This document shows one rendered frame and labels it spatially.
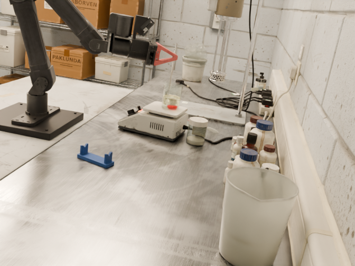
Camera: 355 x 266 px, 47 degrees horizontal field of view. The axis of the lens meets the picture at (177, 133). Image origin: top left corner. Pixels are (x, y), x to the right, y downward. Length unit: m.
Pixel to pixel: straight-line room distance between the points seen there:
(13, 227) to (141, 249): 0.24
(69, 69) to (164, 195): 2.75
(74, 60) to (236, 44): 1.39
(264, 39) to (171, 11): 0.85
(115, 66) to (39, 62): 2.29
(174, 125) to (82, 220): 0.54
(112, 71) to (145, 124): 2.30
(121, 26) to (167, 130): 0.34
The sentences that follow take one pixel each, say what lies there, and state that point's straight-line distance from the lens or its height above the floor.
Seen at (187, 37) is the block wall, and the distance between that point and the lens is 3.70.
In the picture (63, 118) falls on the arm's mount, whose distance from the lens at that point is 1.35.
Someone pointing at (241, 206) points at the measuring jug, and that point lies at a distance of 0.70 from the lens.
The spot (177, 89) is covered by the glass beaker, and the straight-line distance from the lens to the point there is 1.31.
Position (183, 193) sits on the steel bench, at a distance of 0.97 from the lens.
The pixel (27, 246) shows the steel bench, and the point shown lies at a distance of 0.77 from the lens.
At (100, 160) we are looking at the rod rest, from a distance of 1.07.
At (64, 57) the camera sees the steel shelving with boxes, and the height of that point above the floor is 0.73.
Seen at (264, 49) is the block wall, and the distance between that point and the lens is 3.66.
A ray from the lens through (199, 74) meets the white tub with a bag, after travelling 2.29.
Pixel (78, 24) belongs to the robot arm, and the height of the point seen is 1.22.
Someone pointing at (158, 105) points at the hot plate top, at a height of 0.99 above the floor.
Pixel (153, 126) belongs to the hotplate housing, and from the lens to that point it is 1.29.
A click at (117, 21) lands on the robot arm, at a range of 1.27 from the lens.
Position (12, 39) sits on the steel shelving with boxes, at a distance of 3.82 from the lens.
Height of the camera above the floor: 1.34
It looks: 18 degrees down
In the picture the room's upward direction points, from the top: 8 degrees clockwise
